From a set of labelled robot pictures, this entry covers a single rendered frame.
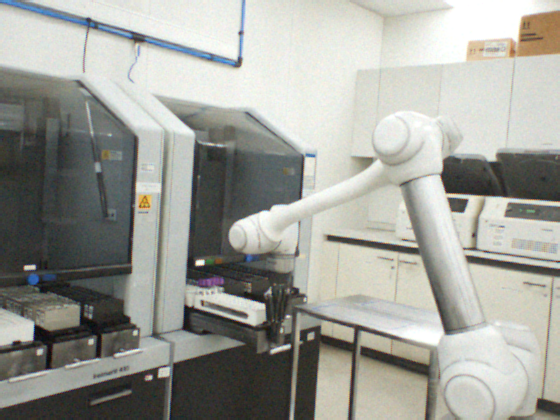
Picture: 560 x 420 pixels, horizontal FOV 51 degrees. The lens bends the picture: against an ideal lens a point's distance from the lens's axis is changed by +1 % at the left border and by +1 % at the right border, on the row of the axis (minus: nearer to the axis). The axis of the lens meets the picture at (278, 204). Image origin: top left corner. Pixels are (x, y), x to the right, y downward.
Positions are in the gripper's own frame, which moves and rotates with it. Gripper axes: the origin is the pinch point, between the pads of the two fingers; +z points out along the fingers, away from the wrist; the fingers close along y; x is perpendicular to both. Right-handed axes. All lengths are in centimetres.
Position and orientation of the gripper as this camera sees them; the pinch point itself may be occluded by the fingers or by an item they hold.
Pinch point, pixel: (275, 332)
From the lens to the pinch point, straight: 196.2
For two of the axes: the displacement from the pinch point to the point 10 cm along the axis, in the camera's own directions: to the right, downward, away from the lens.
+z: -0.7, 10.0, 0.5
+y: -6.5, -0.1, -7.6
